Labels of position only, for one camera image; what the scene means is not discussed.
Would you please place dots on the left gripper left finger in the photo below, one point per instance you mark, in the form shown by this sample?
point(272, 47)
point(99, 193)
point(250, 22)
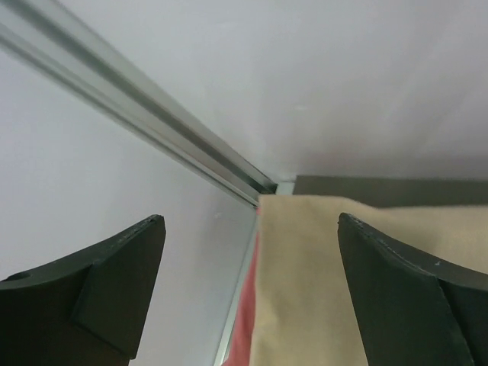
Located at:
point(87, 308)

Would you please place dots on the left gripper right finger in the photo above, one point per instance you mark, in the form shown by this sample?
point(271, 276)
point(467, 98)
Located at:
point(412, 308)

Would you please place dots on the beige t shirt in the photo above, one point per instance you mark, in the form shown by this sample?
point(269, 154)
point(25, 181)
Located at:
point(304, 313)

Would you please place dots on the folded red t shirt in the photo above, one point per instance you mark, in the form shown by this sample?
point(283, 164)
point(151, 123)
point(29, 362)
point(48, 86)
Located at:
point(241, 339)

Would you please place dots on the left aluminium corner post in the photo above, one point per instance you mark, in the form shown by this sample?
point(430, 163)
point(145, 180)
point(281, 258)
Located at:
point(50, 38)

